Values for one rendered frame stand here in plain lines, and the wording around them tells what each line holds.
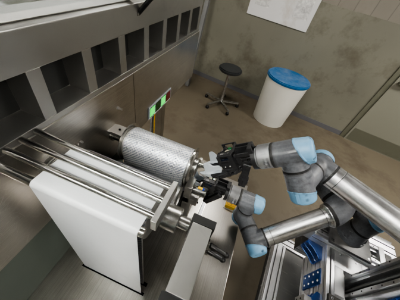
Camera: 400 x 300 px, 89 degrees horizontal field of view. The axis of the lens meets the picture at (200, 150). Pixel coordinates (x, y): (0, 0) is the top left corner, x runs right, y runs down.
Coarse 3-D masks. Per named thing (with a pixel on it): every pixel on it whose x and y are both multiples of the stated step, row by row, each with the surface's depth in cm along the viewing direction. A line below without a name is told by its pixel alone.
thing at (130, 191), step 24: (24, 144) 44; (72, 144) 46; (48, 168) 41; (72, 168) 44; (96, 168) 43; (120, 168) 44; (96, 192) 39; (120, 192) 42; (144, 192) 41; (168, 192) 42; (144, 216) 38
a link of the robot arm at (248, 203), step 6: (240, 192) 84; (246, 192) 84; (240, 198) 83; (246, 198) 82; (252, 198) 83; (258, 198) 83; (240, 204) 83; (246, 204) 82; (252, 204) 82; (258, 204) 82; (264, 204) 82; (240, 210) 87; (246, 210) 84; (252, 210) 83; (258, 210) 82
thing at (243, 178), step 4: (244, 164) 64; (244, 168) 64; (248, 168) 64; (244, 172) 65; (248, 172) 65; (240, 176) 67; (244, 176) 66; (240, 180) 68; (244, 180) 68; (248, 180) 70; (240, 184) 70; (244, 184) 69
